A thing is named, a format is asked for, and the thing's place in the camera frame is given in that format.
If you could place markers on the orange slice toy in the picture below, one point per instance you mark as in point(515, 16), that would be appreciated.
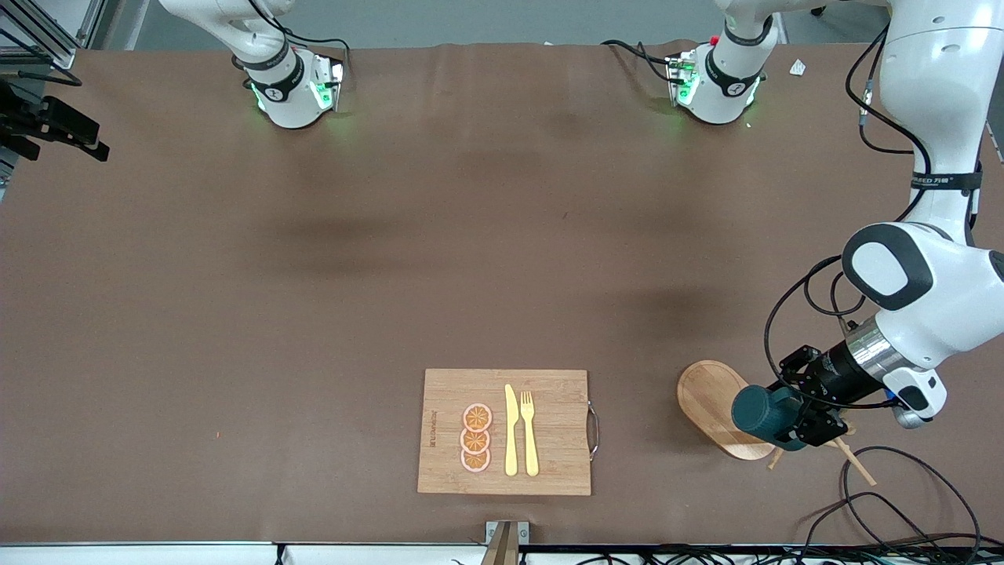
point(478, 417)
point(475, 461)
point(474, 441)

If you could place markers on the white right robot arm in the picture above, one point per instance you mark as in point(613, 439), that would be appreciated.
point(286, 102)

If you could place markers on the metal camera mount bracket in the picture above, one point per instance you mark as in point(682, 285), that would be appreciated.
point(502, 541)

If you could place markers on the bamboo cutting board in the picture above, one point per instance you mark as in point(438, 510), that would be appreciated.
point(549, 471)

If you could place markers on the yellow plastic fork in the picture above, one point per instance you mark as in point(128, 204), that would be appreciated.
point(530, 447)

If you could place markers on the metal base connector bracket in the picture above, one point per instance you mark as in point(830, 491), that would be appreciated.
point(681, 78)
point(331, 82)

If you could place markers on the yellow plastic knife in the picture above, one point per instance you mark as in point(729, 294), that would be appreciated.
point(511, 439)

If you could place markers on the aluminium frame profile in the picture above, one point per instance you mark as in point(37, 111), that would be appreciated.
point(47, 47)

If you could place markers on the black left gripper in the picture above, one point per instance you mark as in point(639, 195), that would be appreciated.
point(838, 374)

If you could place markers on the wooden mug tree stand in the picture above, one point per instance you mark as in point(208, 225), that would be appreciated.
point(710, 400)

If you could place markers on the dark green ribbed cup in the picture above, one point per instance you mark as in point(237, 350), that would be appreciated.
point(761, 412)

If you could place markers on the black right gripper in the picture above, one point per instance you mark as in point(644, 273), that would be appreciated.
point(49, 122)

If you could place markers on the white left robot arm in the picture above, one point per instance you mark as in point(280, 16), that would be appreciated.
point(933, 71)

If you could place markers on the white paper scrap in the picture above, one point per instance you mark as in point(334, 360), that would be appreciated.
point(798, 67)

